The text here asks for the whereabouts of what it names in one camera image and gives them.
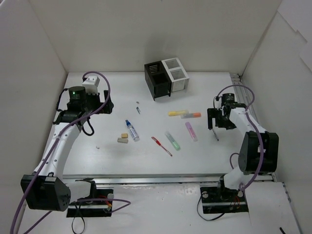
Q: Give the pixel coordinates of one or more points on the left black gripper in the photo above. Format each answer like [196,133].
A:
[105,103]

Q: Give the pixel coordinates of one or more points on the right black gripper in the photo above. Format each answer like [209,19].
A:
[215,117]

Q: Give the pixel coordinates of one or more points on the red gel pen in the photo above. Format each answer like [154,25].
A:
[159,144]

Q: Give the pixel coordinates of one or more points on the blue gel pen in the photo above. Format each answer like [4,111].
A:
[215,134]

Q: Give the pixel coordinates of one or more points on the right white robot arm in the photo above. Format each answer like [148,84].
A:
[259,150]

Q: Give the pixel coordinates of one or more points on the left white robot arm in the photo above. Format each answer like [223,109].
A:
[44,189]

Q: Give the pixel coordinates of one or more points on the orange highlighter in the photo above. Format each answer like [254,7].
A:
[190,115]

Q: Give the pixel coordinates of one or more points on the pink highlighter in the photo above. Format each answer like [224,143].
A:
[191,131]

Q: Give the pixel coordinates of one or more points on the grey eraser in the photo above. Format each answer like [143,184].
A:
[122,140]

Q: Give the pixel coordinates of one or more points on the yellow highlighter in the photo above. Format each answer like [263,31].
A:
[177,113]

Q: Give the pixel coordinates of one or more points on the white pen holder box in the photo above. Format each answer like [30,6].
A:
[177,74]

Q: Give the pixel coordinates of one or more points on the green highlighter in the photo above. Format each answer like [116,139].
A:
[172,141]

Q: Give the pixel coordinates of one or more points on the black pen holder box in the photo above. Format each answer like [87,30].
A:
[157,79]

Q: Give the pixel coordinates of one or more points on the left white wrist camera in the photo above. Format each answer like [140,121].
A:
[91,85]

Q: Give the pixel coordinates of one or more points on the aluminium side rail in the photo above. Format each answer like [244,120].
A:
[243,95]

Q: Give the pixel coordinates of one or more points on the aluminium front rail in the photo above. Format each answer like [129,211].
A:
[146,178]

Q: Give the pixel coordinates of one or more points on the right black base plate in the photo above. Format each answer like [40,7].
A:
[213,201]

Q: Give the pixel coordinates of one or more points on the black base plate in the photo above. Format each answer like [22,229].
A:
[94,208]
[213,201]

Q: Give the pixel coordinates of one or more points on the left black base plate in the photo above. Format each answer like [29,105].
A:
[94,208]

